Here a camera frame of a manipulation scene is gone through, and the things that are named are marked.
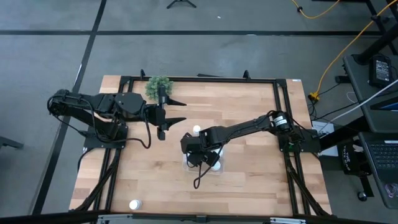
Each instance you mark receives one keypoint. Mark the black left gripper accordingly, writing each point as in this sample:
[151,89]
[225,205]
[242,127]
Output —
[161,115]

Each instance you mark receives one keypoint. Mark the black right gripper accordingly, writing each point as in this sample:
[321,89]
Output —
[196,144]

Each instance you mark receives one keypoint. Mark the clear plastic basket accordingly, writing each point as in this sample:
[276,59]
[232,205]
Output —
[186,169]

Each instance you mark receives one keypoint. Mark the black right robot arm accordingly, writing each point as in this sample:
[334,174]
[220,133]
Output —
[242,127]

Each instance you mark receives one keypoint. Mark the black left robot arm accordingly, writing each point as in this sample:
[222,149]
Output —
[124,104]

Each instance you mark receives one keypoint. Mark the green artificial potted plant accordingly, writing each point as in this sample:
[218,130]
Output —
[152,87]

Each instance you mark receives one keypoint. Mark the black tripod stand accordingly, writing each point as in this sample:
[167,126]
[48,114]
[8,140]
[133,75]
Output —
[181,2]

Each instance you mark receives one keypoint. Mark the white paper sheet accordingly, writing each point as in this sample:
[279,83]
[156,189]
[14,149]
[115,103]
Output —
[323,127]

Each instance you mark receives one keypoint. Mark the black backpack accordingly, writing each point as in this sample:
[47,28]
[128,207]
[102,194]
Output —
[348,158]

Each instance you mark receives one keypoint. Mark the grey furniture leg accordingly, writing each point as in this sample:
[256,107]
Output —
[9,143]

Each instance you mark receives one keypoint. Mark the dark grey desk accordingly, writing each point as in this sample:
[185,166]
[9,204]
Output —
[360,93]
[382,193]

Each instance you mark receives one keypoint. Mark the black caster wheel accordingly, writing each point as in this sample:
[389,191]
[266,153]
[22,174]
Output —
[362,196]

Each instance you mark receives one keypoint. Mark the black crossbar with silver brackets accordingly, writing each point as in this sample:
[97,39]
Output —
[31,218]

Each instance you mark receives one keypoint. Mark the black laptop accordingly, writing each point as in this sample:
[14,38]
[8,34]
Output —
[385,155]

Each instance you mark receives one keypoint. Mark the dark screen device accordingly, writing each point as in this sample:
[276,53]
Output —
[387,105]

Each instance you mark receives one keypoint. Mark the black power adapter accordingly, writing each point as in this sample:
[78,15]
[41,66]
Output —
[381,71]

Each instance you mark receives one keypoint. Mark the black stand leg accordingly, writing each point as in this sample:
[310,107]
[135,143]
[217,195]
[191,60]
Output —
[379,40]

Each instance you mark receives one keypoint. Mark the black aluminium table frame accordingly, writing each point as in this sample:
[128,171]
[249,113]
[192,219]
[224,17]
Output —
[233,80]

